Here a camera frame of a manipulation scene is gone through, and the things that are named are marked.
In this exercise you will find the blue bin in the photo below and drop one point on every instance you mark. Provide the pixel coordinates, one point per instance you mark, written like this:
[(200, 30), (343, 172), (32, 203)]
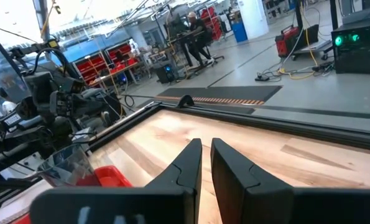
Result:
[(239, 31)]

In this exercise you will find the black desk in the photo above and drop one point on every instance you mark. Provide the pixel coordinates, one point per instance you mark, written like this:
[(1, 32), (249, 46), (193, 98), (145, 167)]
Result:
[(186, 46)]

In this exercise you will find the black computer with green lights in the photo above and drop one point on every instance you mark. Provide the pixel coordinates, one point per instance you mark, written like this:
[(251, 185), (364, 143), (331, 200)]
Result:
[(358, 46)]

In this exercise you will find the black table frame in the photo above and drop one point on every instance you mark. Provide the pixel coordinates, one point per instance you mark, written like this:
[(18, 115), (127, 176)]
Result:
[(265, 123)]

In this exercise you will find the person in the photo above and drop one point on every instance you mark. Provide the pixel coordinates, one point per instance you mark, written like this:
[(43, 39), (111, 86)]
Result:
[(198, 34), (7, 104)]

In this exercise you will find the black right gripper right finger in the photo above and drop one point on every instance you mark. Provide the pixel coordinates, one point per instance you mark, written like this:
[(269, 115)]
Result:
[(259, 205)]

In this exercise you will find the red cart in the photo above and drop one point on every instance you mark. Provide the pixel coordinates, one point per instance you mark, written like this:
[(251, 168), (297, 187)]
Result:
[(286, 40)]

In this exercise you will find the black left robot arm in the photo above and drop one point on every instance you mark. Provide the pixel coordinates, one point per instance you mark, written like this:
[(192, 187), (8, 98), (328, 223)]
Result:
[(32, 124)]

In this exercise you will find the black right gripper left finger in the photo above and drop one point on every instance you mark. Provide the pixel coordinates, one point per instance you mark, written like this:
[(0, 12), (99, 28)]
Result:
[(125, 205)]

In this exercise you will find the shelf with red bins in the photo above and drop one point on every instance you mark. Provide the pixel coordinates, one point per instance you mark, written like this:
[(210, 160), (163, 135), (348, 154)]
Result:
[(122, 54), (212, 21), (89, 68)]

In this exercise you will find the black floor mat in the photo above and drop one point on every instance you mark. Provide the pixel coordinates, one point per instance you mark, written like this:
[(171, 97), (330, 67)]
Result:
[(222, 93)]

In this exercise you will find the red plastic tray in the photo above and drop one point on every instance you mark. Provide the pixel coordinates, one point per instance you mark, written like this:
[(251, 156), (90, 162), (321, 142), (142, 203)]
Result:
[(110, 177)]

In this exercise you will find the black power strip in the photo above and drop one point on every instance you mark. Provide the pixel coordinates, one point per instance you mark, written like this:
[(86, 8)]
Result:
[(261, 77)]

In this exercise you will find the black frame bracket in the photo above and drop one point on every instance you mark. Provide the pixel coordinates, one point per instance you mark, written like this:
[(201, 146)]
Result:
[(185, 102)]

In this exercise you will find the faceted clear cup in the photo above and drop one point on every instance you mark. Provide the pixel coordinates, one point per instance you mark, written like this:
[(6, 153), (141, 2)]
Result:
[(66, 168)]

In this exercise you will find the white column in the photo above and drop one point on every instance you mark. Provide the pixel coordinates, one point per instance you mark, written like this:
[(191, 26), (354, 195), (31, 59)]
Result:
[(253, 17)]

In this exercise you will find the black computer tower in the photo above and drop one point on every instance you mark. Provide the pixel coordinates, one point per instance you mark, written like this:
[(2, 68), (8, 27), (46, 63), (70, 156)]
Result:
[(165, 73)]

